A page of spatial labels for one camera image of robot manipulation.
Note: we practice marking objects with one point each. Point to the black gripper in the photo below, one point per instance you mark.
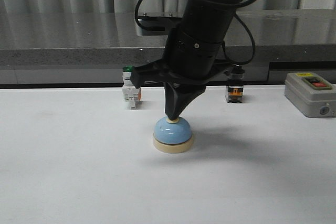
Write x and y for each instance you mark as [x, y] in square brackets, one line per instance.
[184, 61]

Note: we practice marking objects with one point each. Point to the blue and cream call bell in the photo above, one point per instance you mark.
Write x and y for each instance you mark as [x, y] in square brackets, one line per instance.
[172, 136]

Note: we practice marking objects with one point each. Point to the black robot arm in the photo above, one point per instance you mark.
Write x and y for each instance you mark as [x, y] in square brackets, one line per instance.
[209, 20]

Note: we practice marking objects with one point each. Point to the grey push button box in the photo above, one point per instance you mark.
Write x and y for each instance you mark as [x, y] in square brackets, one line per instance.
[311, 94]

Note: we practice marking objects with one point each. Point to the grey stone counter ledge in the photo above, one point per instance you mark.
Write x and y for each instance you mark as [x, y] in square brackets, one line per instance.
[88, 49]

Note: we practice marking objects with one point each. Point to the green pushbutton switch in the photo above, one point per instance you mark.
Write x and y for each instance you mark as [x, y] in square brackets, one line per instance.
[131, 94]

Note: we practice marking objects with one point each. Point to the black selector switch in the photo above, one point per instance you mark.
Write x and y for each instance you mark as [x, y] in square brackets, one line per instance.
[235, 86]

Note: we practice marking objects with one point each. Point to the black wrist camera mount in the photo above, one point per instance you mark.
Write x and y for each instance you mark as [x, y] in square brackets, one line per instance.
[156, 25]

